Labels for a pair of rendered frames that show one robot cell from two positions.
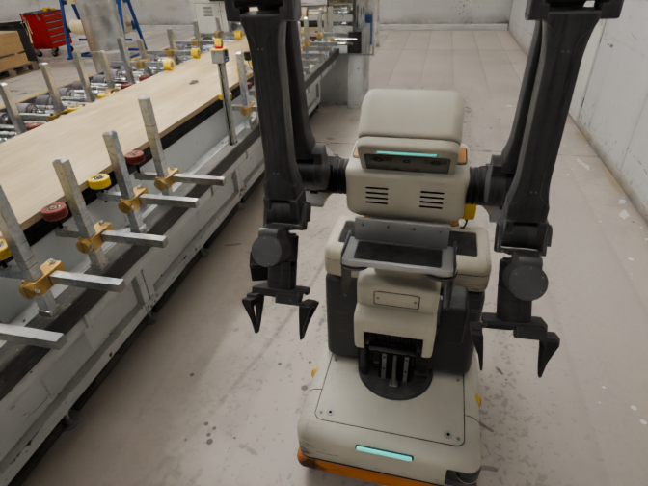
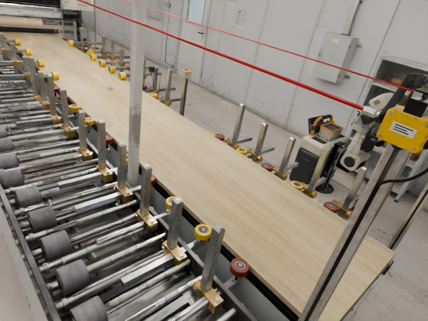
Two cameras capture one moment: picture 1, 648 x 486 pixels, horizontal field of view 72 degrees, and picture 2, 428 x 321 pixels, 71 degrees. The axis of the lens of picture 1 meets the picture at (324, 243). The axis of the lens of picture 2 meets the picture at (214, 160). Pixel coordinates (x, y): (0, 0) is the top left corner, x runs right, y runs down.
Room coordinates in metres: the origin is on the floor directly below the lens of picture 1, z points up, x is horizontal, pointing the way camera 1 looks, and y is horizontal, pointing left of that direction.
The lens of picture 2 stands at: (0.84, 2.73, 1.90)
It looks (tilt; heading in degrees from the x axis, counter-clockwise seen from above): 29 degrees down; 299
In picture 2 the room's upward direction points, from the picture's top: 11 degrees clockwise
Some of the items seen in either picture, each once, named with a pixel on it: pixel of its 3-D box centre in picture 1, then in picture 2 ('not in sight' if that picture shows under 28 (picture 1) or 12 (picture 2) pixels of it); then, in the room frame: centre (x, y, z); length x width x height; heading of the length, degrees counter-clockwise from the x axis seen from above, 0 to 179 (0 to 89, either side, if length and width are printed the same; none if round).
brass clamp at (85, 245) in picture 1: (94, 237); (278, 173); (1.35, 0.81, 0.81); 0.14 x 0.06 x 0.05; 166
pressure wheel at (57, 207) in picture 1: (58, 220); (265, 172); (1.40, 0.95, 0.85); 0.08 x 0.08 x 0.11
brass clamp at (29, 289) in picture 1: (42, 279); (306, 190); (1.11, 0.87, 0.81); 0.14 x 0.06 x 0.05; 166
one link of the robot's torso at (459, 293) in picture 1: (417, 325); (351, 160); (0.98, -0.27, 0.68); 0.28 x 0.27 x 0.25; 75
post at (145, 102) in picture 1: (157, 152); (236, 131); (1.81, 0.69, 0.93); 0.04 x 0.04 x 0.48; 76
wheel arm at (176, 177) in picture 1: (179, 178); (234, 142); (1.84, 0.63, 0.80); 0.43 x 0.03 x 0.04; 76
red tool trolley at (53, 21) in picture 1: (48, 33); not in sight; (10.05, 5.43, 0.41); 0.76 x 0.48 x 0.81; 173
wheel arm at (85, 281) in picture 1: (61, 278); (308, 187); (1.11, 0.82, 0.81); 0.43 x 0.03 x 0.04; 76
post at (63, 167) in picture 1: (84, 224); (283, 167); (1.33, 0.82, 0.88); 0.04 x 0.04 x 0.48; 76
